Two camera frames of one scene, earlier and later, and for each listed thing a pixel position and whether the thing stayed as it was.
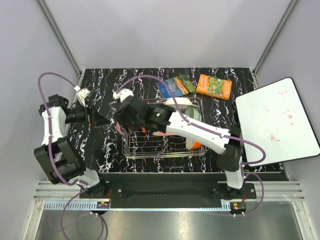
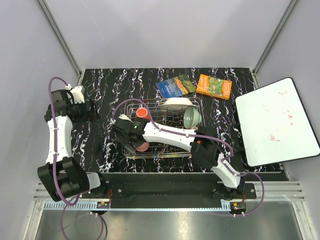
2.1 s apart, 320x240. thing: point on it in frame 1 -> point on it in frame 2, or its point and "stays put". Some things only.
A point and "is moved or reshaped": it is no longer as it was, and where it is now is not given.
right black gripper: x=123 y=118 -> x=125 y=141
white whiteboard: x=274 y=116 stays put
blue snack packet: x=180 y=85 stays put
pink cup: x=118 y=127 is moved or reshaped
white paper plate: x=182 y=102 stays put
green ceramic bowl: x=193 y=112 stays put
